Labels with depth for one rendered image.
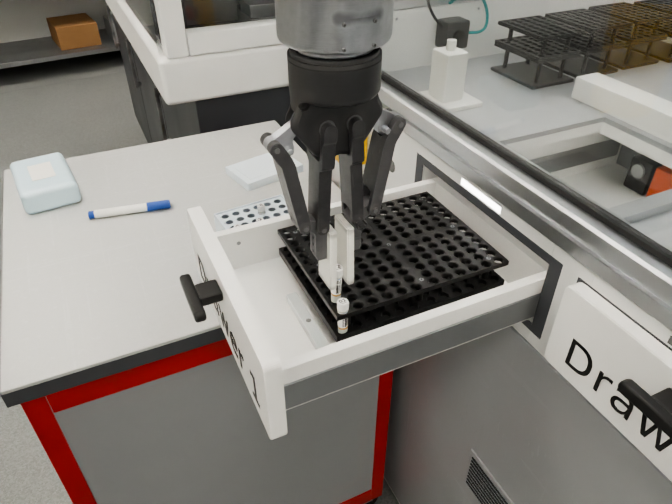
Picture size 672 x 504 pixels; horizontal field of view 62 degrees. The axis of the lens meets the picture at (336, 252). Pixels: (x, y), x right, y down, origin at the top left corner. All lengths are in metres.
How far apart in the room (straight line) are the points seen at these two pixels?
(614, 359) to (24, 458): 1.48
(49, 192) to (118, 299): 0.31
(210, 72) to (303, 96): 0.93
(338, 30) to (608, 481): 0.56
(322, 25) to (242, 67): 0.98
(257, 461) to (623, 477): 0.61
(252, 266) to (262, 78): 0.74
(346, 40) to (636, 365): 0.39
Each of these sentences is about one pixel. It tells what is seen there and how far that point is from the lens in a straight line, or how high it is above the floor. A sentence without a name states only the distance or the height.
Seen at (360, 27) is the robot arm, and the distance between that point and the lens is 0.42.
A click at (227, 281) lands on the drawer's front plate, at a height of 0.93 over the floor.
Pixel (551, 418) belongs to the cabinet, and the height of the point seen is 0.73.
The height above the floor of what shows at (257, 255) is 0.85.
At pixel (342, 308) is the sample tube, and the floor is 0.91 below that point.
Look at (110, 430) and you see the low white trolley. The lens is 0.90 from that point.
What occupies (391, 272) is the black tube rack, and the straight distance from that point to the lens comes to 0.64.
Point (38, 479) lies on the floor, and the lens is 1.69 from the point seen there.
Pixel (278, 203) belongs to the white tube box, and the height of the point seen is 0.80.
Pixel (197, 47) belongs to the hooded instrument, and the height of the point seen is 0.92.
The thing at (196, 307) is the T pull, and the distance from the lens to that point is 0.59.
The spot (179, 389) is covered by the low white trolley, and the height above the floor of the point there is 0.65.
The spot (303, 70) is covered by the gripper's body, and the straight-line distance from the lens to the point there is 0.44.
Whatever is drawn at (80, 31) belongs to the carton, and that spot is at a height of 0.25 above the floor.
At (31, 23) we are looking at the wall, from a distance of 4.75.
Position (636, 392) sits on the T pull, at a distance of 0.56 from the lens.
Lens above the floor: 1.30
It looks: 37 degrees down
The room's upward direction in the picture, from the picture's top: straight up
